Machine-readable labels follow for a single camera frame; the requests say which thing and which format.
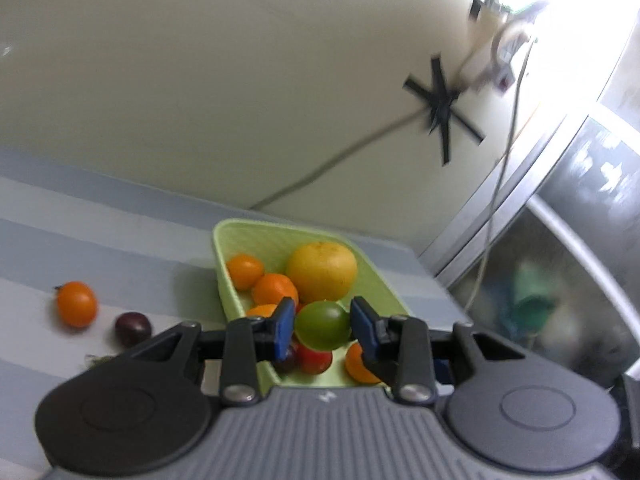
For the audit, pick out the light green plastic basket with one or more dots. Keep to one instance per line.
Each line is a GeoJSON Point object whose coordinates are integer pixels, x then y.
{"type": "Point", "coordinates": [260, 242]}

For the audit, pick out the black tape cross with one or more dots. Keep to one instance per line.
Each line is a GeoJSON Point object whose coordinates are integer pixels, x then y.
{"type": "Point", "coordinates": [442, 110]}

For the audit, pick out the orange mandarin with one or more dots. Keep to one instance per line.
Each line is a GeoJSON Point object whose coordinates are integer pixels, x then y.
{"type": "Point", "coordinates": [274, 290]}

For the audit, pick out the orange tomato with calyx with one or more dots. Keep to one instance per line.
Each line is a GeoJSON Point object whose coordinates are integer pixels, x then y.
{"type": "Point", "coordinates": [76, 303]}

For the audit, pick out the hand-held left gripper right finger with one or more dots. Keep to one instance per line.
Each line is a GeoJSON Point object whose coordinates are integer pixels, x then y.
{"type": "Point", "coordinates": [364, 327]}

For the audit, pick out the dark purple cherry tomato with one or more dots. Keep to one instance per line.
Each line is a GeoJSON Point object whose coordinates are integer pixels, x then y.
{"type": "Point", "coordinates": [289, 360]}
{"type": "Point", "coordinates": [132, 329]}

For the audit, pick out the white power strip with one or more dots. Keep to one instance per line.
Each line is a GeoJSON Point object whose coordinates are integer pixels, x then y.
{"type": "Point", "coordinates": [495, 35]}

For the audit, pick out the green tomato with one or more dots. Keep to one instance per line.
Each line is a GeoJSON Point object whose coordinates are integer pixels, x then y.
{"type": "Point", "coordinates": [322, 326]}

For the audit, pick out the green plastic container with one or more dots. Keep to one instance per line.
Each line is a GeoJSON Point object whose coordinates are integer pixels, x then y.
{"type": "Point", "coordinates": [532, 295]}

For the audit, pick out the large yellow grapefruit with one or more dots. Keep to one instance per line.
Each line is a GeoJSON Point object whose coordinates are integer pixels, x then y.
{"type": "Point", "coordinates": [322, 277]}

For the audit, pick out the blue striped blanket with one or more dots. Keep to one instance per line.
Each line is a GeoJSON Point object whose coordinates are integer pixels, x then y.
{"type": "Point", "coordinates": [75, 220]}

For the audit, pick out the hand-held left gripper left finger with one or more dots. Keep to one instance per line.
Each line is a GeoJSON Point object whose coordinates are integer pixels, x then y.
{"type": "Point", "coordinates": [284, 327]}

